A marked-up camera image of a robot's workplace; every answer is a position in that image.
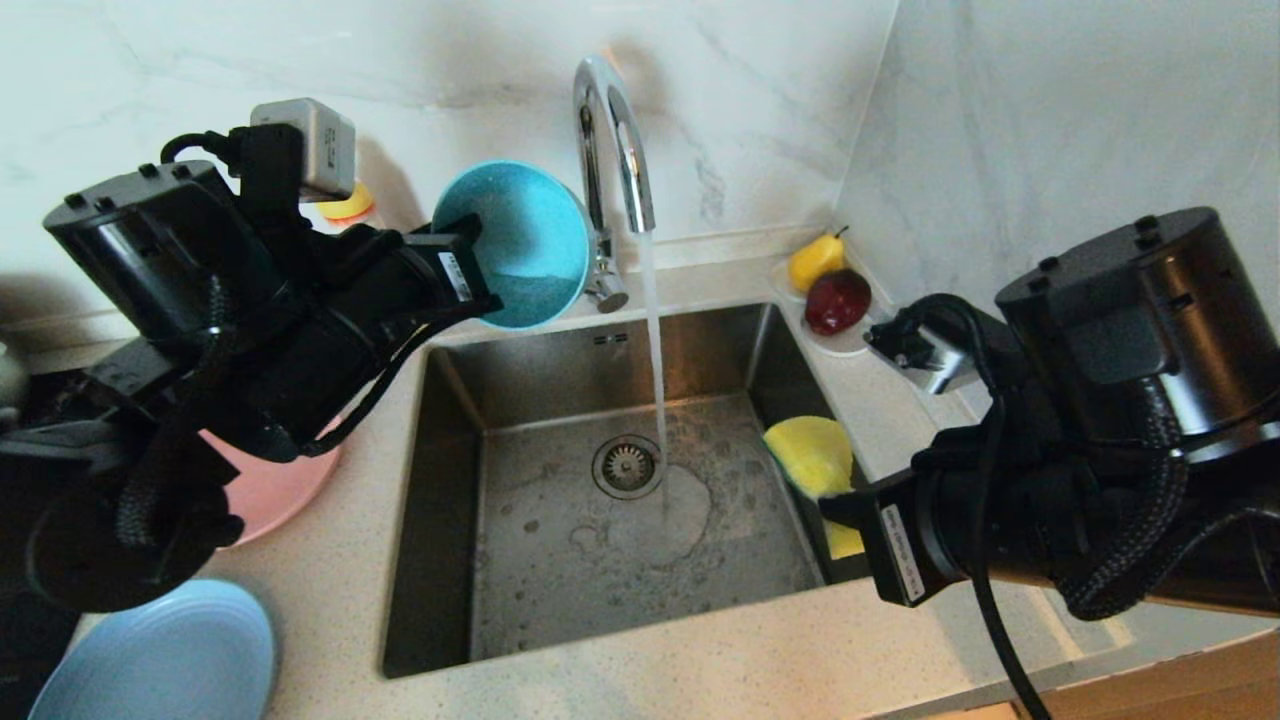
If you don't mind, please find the metal sink drain strainer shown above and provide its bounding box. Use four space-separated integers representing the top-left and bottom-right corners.
591 434 666 501

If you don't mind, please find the stainless steel sink basin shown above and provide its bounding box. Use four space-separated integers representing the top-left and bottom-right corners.
381 303 886 679

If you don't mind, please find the yellow green sponge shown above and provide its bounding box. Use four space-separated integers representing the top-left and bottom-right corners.
763 415 867 561

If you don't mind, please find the teal bowl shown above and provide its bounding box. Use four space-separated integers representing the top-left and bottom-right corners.
432 160 593 331

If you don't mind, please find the small white dish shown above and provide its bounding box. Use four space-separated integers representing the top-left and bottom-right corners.
768 258 877 358

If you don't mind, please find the dark red apple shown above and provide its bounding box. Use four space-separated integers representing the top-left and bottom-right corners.
805 268 871 336

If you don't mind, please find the yellow orange dish soap bottle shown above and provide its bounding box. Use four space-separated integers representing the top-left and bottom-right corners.
315 183 381 229

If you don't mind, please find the silver kettle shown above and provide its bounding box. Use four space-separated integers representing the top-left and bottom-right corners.
0 345 29 421

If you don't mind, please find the yellow pear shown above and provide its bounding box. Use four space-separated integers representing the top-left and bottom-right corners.
788 226 847 294

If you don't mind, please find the light wooden cabinet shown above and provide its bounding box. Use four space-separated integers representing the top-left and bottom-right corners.
930 650 1280 720

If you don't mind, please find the chrome gooseneck faucet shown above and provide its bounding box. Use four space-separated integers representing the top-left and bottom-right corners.
572 56 658 314

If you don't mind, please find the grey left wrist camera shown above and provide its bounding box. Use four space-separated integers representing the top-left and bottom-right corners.
250 97 357 203

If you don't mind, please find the light blue plate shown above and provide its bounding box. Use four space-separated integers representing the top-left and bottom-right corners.
28 580 278 720

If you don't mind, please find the pink plate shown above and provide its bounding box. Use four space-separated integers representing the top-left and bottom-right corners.
200 420 343 547

